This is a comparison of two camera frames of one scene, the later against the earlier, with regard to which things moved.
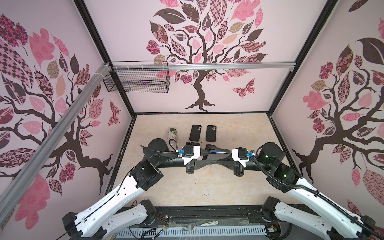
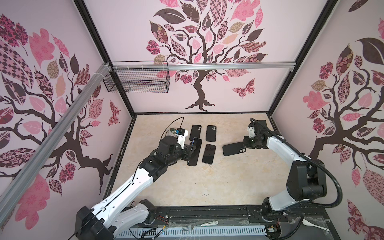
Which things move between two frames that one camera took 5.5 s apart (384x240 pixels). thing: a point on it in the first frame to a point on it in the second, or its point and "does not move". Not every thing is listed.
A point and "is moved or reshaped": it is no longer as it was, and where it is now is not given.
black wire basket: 138,81 does not move
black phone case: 195,133 does not move
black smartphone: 216,155 is moved or reshaped
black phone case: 211,133 does not move
